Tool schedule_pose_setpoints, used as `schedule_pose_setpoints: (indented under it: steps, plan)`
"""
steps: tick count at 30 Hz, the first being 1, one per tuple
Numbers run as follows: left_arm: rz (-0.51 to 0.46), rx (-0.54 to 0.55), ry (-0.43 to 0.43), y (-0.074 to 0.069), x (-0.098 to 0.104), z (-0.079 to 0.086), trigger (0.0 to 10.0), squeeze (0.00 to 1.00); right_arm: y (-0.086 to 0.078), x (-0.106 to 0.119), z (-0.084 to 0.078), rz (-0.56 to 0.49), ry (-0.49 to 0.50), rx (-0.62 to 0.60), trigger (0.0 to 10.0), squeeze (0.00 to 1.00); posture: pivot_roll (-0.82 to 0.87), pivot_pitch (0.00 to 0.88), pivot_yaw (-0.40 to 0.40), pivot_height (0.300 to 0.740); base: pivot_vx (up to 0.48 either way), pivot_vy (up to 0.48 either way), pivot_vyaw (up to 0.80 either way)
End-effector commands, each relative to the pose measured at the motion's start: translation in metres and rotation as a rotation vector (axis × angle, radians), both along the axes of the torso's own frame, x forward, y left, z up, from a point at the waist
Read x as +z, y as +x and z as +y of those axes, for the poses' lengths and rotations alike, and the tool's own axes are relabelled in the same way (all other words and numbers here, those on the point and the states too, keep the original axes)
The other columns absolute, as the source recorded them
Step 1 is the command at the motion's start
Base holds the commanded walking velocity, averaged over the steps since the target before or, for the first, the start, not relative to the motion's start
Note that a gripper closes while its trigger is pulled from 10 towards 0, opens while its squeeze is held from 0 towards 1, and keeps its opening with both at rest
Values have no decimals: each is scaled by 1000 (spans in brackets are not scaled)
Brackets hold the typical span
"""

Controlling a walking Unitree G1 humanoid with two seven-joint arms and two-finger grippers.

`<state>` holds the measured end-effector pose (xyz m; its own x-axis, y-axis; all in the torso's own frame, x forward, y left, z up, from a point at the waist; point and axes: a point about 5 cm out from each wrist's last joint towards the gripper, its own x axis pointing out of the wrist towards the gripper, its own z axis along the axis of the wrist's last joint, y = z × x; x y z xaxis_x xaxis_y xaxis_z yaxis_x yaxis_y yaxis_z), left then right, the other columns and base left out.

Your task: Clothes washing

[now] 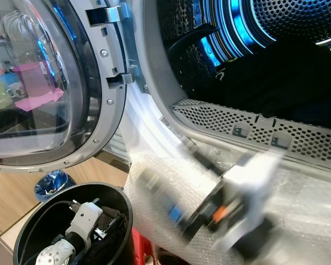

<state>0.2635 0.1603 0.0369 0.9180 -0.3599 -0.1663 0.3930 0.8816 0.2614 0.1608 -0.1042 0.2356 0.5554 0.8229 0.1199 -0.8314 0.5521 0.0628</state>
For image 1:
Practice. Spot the black garment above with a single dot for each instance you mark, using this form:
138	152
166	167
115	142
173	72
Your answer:
270	83
110	248

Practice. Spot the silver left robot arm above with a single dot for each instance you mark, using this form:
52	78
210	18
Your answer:
55	254

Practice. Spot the red plastic container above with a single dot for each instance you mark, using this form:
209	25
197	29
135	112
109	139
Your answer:
140	248

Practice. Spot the clear bubble wrap sheet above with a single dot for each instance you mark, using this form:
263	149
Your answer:
154	212

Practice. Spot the crumpled blue plastic bag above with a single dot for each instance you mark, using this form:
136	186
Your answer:
54	184

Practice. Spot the round black laundry bucket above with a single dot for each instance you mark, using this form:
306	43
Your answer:
38	226

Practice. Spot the grey perforated lint filter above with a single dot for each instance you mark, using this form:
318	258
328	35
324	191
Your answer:
220	121

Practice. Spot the black garment in drum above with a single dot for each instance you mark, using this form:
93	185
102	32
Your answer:
270	83

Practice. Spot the round glass washer door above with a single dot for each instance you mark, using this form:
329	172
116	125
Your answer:
44	83

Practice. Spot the grey metal door hinge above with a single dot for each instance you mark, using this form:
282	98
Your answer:
109	14

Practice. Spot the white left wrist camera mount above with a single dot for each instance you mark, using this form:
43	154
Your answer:
85	218

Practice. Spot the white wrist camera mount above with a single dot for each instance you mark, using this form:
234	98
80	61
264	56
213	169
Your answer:
85	218
248	182

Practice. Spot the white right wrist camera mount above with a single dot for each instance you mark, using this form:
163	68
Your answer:
248	182

